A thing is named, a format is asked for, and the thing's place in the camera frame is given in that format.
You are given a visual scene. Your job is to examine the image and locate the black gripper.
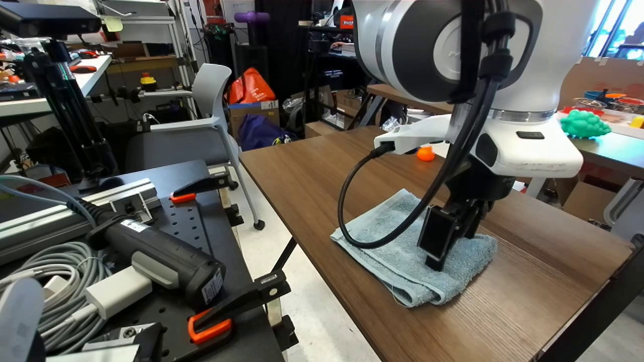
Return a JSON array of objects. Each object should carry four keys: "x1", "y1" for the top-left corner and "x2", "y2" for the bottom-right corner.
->
[{"x1": 417, "y1": 160, "x2": 520, "y2": 274}]

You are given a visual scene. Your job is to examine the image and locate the light blue towel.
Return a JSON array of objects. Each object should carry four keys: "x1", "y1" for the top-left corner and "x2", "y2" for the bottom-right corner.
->
[{"x1": 330, "y1": 188, "x2": 499, "y2": 309}]

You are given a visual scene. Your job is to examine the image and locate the small orange toy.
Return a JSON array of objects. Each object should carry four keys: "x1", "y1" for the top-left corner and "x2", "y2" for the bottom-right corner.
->
[{"x1": 415, "y1": 144, "x2": 438, "y2": 165}]

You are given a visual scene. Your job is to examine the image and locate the cardboard box under table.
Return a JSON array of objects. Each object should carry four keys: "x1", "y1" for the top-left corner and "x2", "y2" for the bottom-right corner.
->
[{"x1": 535, "y1": 176, "x2": 629, "y2": 225}]

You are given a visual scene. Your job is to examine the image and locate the green bumpy ball toy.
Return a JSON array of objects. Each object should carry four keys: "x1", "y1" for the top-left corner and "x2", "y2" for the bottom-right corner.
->
[{"x1": 559, "y1": 109, "x2": 613, "y2": 143}]

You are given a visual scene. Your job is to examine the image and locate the long wooden side table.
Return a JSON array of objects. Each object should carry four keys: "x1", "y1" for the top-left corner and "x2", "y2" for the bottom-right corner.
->
[{"x1": 366, "y1": 80, "x2": 644, "y2": 203}]

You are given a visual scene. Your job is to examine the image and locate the tray of colourful toys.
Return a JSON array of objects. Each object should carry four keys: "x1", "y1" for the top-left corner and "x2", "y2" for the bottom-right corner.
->
[{"x1": 582, "y1": 88, "x2": 644, "y2": 131}]

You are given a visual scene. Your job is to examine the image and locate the large cardboard sheet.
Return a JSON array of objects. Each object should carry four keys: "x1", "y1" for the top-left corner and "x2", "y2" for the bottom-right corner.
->
[{"x1": 559, "y1": 56, "x2": 644, "y2": 116}]

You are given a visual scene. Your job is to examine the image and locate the purple bag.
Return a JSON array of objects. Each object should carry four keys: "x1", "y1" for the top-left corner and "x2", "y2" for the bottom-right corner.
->
[{"x1": 237, "y1": 113, "x2": 292, "y2": 151}]

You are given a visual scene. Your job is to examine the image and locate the cardboard box under bag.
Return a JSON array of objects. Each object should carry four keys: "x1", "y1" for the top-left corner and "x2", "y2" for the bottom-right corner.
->
[{"x1": 226, "y1": 98, "x2": 282, "y2": 136}]

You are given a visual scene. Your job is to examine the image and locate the orange bag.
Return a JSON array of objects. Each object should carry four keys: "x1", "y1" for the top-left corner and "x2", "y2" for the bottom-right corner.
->
[{"x1": 226, "y1": 67, "x2": 277, "y2": 107}]

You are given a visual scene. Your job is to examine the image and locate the light grey office chair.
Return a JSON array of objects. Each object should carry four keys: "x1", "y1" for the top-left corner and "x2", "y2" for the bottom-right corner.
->
[{"x1": 123, "y1": 63, "x2": 267, "y2": 232}]

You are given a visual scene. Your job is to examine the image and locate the black cylindrical device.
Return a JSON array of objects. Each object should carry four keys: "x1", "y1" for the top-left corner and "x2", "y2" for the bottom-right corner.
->
[{"x1": 88, "y1": 215, "x2": 227, "y2": 311}]

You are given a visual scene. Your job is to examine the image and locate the white power adapter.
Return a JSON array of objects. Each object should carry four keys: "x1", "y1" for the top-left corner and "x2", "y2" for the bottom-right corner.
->
[{"x1": 85, "y1": 265, "x2": 156, "y2": 319}]

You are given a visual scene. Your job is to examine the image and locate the white workbench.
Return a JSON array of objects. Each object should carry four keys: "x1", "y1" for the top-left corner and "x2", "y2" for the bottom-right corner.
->
[{"x1": 0, "y1": 52, "x2": 115, "y2": 121}]

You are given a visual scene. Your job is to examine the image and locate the pale grey rounded object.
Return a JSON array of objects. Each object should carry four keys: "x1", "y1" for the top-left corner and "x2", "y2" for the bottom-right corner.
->
[{"x1": 0, "y1": 277, "x2": 49, "y2": 362}]

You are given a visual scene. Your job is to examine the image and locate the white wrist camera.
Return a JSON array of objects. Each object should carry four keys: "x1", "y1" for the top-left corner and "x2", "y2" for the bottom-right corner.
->
[{"x1": 373, "y1": 113, "x2": 476, "y2": 158}]

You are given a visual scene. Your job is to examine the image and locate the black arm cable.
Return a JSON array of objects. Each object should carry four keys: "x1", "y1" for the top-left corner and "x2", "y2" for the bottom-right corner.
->
[{"x1": 336, "y1": 0, "x2": 516, "y2": 251}]

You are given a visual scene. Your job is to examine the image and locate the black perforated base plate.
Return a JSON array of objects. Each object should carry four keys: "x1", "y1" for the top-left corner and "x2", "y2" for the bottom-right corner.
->
[{"x1": 0, "y1": 160, "x2": 300, "y2": 362}]

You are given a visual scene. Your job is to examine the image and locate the black orange-handled bar clamp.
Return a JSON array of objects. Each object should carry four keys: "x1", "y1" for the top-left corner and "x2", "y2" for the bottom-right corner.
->
[{"x1": 170, "y1": 171, "x2": 239, "y2": 208}]

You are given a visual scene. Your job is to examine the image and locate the grey cable bundle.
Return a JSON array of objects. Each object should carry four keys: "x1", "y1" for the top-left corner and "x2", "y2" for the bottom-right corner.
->
[{"x1": 0, "y1": 239, "x2": 113, "y2": 354}]

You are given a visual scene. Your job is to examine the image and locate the black camera tripod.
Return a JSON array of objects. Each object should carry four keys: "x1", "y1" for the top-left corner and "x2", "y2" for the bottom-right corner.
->
[{"x1": 22, "y1": 37, "x2": 118, "y2": 183}]

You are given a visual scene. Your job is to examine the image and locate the aluminium extrusion rail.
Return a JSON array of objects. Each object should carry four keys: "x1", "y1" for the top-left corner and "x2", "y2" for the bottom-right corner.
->
[{"x1": 0, "y1": 177, "x2": 164, "y2": 267}]

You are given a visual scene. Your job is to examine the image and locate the black stereo camera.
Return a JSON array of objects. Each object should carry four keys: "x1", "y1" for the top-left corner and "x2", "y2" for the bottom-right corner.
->
[{"x1": 0, "y1": 2, "x2": 102, "y2": 38}]

